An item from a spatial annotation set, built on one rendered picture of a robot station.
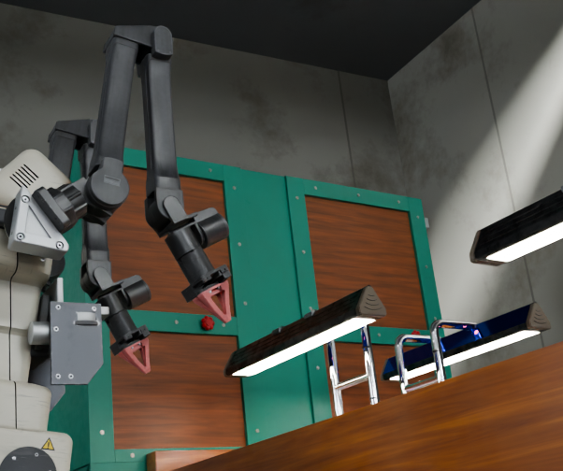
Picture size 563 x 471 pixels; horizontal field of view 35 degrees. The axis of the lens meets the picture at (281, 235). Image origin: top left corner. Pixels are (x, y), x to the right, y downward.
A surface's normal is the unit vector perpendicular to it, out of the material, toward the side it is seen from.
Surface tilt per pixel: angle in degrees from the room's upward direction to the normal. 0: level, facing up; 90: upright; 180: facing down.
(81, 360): 90
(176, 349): 90
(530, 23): 90
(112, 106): 89
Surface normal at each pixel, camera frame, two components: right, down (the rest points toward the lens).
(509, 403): -0.83, -0.11
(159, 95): 0.43, -0.36
